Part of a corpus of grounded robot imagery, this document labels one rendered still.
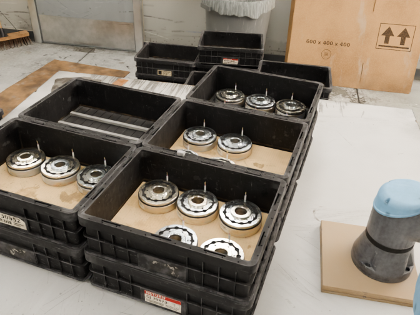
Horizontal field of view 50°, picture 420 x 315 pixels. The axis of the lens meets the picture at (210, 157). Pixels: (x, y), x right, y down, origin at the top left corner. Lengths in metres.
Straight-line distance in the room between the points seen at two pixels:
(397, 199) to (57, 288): 0.82
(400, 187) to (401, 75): 2.89
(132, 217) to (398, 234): 0.62
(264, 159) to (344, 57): 2.62
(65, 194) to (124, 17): 3.20
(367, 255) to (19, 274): 0.86
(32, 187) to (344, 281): 0.83
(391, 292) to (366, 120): 0.91
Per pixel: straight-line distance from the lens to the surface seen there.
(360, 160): 1.66
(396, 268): 1.19
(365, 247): 1.19
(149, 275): 1.02
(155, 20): 4.25
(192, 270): 0.97
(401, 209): 1.08
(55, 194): 1.24
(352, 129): 1.85
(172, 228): 1.05
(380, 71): 3.95
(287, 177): 1.11
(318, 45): 3.87
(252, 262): 0.89
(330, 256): 1.23
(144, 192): 1.15
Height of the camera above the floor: 1.58
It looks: 34 degrees down
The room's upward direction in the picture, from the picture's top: 2 degrees clockwise
